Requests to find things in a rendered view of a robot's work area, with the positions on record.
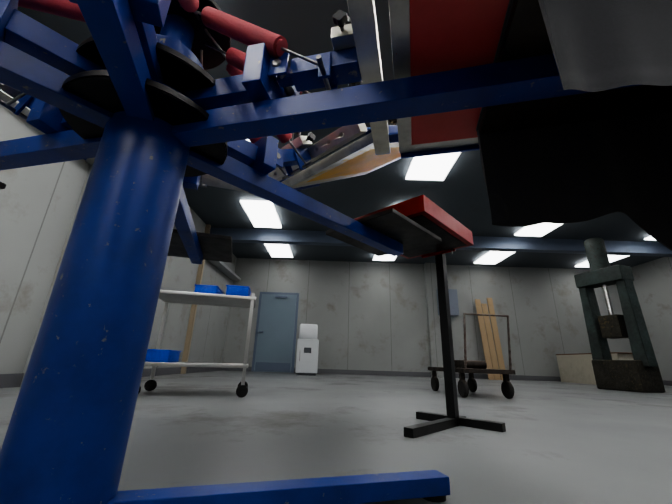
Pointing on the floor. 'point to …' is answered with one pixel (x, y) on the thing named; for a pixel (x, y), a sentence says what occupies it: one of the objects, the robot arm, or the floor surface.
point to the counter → (582, 366)
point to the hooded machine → (307, 350)
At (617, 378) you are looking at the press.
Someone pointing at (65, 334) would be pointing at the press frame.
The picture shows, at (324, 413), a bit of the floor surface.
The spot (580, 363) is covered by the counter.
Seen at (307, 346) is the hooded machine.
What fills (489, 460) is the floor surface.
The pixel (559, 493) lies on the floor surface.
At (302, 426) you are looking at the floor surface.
